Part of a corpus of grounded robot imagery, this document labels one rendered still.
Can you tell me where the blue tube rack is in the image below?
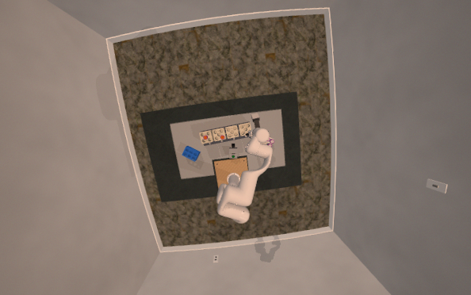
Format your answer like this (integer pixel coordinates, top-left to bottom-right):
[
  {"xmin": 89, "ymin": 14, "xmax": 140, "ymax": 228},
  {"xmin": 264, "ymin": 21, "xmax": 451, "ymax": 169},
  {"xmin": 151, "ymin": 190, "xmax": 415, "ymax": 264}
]
[{"xmin": 182, "ymin": 146, "xmax": 200, "ymax": 162}]

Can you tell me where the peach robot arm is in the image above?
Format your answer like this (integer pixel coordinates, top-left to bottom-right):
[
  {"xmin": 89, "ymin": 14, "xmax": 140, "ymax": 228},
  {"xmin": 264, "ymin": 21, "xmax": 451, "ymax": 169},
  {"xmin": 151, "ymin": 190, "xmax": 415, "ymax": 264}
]
[{"xmin": 216, "ymin": 113, "xmax": 273, "ymax": 224}]

